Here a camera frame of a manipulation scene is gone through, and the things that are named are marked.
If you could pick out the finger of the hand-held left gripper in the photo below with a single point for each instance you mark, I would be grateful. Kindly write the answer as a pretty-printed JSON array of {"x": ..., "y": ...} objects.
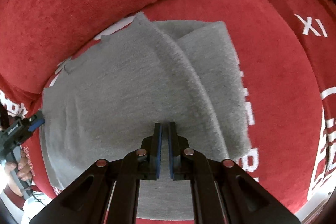
[{"x": 36, "y": 121}]

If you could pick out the grey sweater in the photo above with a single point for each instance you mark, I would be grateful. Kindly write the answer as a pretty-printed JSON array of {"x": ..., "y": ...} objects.
[{"x": 118, "y": 98}]

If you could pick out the red printed sofa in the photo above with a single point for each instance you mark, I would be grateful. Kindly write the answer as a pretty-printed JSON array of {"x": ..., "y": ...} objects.
[{"x": 275, "y": 87}]

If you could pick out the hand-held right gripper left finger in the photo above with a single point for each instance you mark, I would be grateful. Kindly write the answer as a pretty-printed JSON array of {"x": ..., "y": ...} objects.
[{"x": 157, "y": 150}]

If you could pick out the person's left hand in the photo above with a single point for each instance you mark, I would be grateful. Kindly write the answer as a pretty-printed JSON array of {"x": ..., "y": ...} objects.
[{"x": 25, "y": 165}]

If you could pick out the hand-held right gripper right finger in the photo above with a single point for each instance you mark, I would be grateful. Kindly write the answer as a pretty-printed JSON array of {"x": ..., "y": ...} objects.
[{"x": 172, "y": 150}]

